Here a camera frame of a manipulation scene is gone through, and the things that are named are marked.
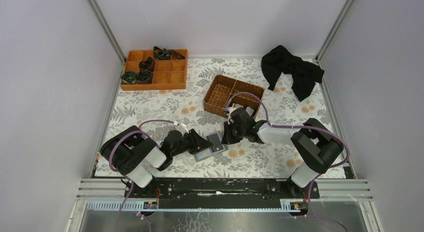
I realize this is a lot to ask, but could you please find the black credit card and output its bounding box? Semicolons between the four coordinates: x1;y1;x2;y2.
206;132;225;153

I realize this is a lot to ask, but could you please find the cards stack in basket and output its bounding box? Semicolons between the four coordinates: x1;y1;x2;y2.
229;103;256;117

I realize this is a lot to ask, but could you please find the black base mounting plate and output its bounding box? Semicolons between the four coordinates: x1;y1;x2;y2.
124;178;320;210

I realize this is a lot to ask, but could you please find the black green strap roll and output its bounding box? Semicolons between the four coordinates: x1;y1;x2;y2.
120;70;138;85

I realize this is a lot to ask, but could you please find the black strap roll top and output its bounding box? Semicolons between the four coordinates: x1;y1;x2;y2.
153;46;186;61

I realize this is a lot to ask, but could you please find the black strap roll middle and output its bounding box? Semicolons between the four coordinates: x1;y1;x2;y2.
138;56;156;71

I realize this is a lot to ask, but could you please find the aluminium frame rail front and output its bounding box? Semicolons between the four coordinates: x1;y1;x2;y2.
77;178;373;213

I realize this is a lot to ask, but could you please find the grey leather card holder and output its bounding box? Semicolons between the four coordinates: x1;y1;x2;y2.
194;131;228;162

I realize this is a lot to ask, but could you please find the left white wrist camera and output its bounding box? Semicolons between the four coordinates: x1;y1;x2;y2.
176;117;190;135

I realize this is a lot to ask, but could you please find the brown wicker divided basket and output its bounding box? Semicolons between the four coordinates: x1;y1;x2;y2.
203;75;265;118

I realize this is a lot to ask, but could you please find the orange compartment tray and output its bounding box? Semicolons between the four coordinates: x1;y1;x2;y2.
120;46;189;91

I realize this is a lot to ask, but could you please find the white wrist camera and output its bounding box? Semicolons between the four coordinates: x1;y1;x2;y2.
176;117;190;135
223;107;237;117

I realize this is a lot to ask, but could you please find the floral patterned table mat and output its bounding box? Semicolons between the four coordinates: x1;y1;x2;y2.
105;58;332;178

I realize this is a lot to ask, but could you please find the black crumpled cloth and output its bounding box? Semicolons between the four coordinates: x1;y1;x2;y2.
260;45;325;101

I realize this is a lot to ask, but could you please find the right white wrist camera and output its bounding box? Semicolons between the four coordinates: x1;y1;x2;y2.
223;107;237;117

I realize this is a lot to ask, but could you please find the black strap roll lower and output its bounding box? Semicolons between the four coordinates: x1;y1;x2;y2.
136;69;154;85

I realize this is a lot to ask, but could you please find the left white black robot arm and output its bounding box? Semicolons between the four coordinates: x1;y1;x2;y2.
100;126;213;188

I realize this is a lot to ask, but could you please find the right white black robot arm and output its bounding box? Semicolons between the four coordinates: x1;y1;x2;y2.
221;107;345;188

